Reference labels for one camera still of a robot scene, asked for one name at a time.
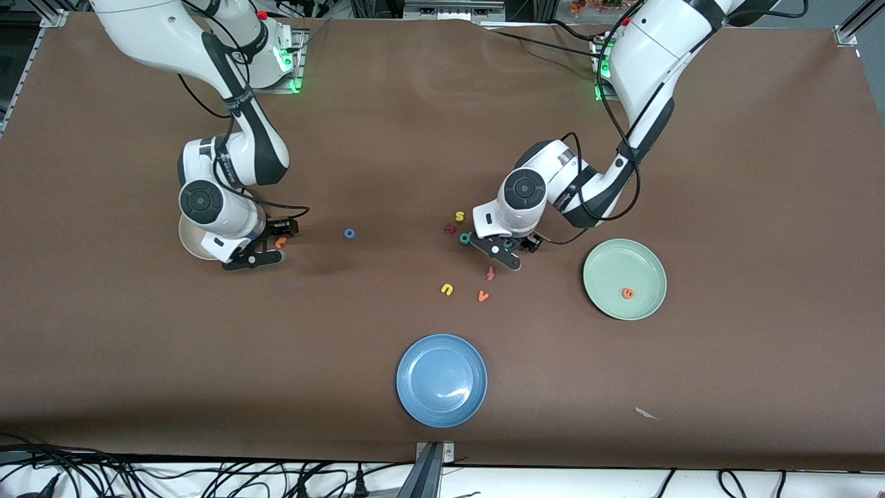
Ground orange artificial flowers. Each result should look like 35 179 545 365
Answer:
568 0 640 18

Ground aluminium table edge rail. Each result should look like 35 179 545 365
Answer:
0 28 44 139

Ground black base power cable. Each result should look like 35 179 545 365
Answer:
545 18 611 45
484 26 609 63

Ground beige brown plate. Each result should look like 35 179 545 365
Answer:
178 213 225 261

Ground brown table cover sheet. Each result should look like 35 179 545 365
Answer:
0 12 885 472

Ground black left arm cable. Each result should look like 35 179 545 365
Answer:
546 0 644 246

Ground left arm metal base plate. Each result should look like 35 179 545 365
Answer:
591 35 626 103

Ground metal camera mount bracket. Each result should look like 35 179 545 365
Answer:
395 441 457 498

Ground light green plate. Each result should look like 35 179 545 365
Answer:
582 239 668 321

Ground blue plate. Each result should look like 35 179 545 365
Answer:
396 334 488 428

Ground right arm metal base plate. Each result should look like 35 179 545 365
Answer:
230 28 307 94

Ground silver aluminium frame piece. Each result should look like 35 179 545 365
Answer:
403 0 507 21

